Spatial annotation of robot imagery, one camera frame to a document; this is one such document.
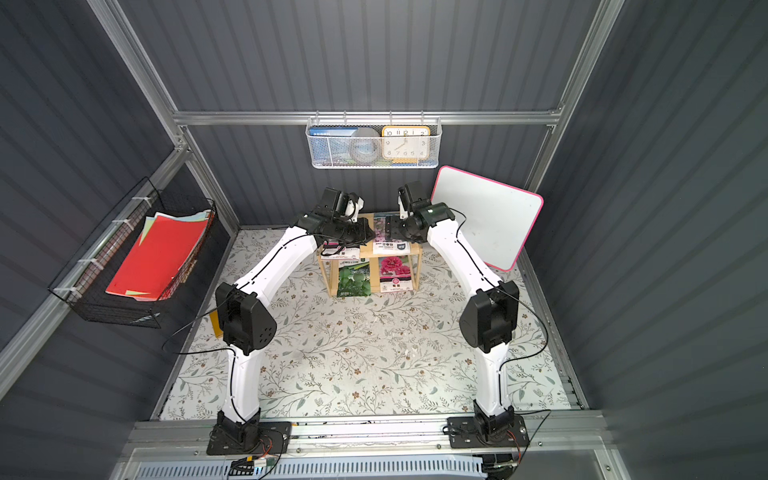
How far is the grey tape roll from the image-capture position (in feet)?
2.89

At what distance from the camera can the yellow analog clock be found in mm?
886

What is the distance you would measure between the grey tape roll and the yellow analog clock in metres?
0.02

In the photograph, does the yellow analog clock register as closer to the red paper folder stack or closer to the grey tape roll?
the grey tape roll
